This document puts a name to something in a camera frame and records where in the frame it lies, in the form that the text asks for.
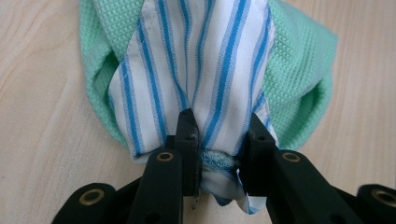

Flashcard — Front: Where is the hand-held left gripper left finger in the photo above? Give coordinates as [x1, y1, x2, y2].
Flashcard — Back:
[163, 107, 201, 210]

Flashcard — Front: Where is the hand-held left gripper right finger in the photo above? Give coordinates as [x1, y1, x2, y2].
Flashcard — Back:
[240, 112, 280, 200]

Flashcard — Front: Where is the mint green shirt striped collar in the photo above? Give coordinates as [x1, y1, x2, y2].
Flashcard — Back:
[78, 0, 339, 216]

